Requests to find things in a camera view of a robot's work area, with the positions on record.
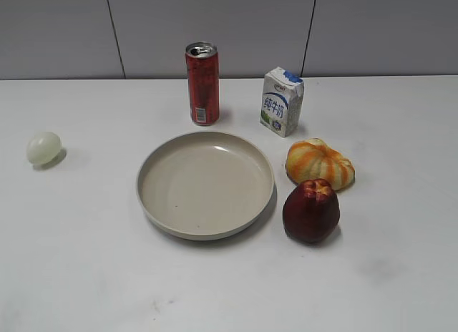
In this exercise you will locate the red soda can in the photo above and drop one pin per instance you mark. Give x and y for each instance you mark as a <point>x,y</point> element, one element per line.
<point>203,82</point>

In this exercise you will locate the white blue milk carton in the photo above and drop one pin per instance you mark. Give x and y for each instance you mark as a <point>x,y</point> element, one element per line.
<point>281,101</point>

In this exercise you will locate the beige round plate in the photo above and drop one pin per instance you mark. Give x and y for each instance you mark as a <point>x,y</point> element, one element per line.
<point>206,186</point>

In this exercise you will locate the dark red apple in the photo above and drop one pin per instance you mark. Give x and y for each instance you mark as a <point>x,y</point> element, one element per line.
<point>311,212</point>

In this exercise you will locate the pale white round onion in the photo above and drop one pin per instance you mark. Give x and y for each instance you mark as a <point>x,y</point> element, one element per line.
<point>43,148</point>

